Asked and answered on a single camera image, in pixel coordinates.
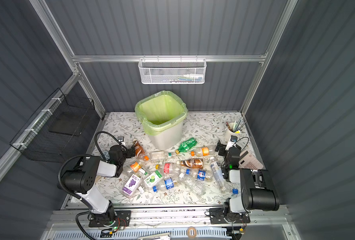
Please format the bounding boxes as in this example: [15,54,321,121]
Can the pepsi label bottle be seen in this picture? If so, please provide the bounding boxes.
[183,168,212,181]

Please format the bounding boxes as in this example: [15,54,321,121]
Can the purple grape label bottle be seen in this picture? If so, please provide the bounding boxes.
[121,173,143,198]

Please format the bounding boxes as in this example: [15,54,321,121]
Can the orange cap small bottle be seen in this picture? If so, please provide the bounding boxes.
[124,162,150,178]

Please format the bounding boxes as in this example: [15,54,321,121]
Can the tall clear water bottle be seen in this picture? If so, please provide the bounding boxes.
[209,157,228,194]

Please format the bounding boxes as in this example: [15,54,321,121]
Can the green label square bottle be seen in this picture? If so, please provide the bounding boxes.
[142,170,163,190]

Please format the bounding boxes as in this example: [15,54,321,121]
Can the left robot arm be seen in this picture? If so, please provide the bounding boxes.
[58,131,135,227]

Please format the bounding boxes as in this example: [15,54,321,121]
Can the black wire wall basket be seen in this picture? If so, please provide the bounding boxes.
[10,84,100,163]

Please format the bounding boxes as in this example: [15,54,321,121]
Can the red label clear bottle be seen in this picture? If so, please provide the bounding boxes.
[155,163,180,175]

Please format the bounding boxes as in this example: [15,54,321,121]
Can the pink calculator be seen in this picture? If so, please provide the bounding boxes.
[238,150,264,170]

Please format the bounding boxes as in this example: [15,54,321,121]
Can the white wire wall basket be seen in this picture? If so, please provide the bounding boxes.
[138,59,207,85]

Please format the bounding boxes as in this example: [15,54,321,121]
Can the green plastic bottle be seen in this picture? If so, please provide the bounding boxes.
[175,138,197,155]

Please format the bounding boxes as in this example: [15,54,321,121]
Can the blue label clear bottle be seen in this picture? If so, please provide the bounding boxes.
[152,177,178,193]

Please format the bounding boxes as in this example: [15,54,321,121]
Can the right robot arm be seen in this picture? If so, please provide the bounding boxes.
[210,136,280,224]

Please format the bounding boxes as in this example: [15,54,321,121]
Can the white pen cup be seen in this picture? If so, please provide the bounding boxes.
[223,122,241,142]

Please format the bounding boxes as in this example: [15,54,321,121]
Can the white plastic waste bin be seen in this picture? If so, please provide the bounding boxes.
[148,122,183,151]

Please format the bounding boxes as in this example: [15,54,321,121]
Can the clear square bottle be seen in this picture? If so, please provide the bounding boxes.
[150,151,175,162]

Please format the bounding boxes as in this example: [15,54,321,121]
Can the brown small bottle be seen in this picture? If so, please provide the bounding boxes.
[133,139,150,161]

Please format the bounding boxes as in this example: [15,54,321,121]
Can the white tube in basket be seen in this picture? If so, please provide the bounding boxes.
[183,74,204,81]

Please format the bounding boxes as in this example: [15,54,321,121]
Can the tape roll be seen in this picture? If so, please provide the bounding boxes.
[186,227,197,239]

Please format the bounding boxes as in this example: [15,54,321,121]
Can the green bin liner bag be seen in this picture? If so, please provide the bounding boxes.
[135,91,188,136]

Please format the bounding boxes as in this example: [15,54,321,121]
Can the brown coffee bottle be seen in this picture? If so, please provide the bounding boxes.
[176,159,203,169]

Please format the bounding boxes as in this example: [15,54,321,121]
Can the orange label clear bottle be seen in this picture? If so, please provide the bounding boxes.
[190,145,215,157]

